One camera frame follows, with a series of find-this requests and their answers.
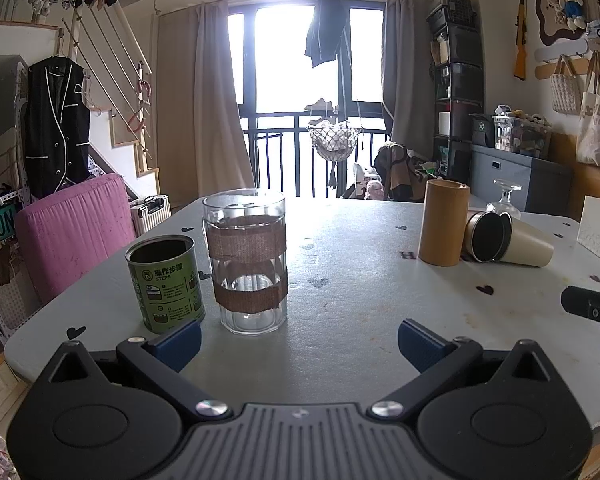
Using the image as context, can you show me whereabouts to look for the clear plastic bin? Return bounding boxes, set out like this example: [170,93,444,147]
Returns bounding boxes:
[492,114,553,160]

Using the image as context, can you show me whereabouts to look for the green tin can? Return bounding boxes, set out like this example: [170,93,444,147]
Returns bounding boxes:
[125,235,207,335]

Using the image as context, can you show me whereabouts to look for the white stair railing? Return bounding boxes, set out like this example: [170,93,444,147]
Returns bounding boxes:
[60,0,153,181]

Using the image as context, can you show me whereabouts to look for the pink chair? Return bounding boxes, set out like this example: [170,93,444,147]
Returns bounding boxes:
[14,173,137,306]

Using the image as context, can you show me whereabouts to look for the clear glass cup brown tape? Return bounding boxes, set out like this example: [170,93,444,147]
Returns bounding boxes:
[202,189,289,335]

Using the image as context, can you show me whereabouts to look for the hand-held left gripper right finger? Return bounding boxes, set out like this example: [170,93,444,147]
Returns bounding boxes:
[369,317,556,421]

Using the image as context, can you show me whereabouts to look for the white hanging net basket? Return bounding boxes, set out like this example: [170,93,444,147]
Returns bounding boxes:
[306,120,363,163]

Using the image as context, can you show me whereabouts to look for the grey storage box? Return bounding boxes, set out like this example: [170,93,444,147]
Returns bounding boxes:
[470,144,573,215]

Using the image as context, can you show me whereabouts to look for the brown cardboard tube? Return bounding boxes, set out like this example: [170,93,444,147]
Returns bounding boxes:
[418,178,471,267]

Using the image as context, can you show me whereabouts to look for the pile of clothes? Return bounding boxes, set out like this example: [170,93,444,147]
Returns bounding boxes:
[373,141,446,202]

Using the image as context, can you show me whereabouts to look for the clear wine glass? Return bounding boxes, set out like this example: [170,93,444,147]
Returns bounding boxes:
[486,179,523,220]

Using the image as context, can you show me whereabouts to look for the black balcony railing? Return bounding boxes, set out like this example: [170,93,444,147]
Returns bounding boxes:
[240,112,388,200]

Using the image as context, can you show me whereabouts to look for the yellow toy rifle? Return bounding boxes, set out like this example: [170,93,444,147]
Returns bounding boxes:
[513,0,531,82]

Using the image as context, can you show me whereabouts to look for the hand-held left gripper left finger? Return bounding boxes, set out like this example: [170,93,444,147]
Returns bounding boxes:
[30,318,231,421]

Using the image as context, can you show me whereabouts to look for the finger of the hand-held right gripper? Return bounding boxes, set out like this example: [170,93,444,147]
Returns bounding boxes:
[560,285,600,355]

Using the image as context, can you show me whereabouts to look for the white mesh bag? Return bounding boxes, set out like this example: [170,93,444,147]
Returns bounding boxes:
[550,57,582,114]

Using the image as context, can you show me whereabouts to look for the brown metal cup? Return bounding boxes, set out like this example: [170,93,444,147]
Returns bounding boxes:
[462,210,514,264]

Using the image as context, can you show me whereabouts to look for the beige cup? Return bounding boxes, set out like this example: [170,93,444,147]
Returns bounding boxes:
[495,211,555,267]

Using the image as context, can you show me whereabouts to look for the brown wall plaque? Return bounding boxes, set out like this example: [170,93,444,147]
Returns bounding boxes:
[530,0,600,47]

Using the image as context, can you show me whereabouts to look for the cream tote bag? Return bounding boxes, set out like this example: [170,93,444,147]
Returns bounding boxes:
[575,52,600,167]

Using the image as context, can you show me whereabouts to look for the black vest white trim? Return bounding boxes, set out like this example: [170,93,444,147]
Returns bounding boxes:
[24,56,92,200]

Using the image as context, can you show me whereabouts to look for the black shelf unit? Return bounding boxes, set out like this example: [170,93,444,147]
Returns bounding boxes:
[426,0,486,193]

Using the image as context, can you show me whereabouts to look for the dark hanging jacket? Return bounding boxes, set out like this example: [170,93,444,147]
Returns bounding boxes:
[304,0,353,69]

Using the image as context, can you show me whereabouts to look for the dark green box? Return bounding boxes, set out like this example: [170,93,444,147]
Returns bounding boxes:
[470,114,496,147]

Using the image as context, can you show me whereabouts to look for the beige curtain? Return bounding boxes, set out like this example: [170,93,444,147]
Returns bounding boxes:
[157,1,256,208]
[381,0,436,148]

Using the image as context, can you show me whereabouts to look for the white suitcase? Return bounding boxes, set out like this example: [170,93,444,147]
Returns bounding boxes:
[130,194,173,237]

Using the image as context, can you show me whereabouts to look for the stuffed doll blue clothes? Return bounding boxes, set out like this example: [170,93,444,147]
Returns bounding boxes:
[559,0,587,31]

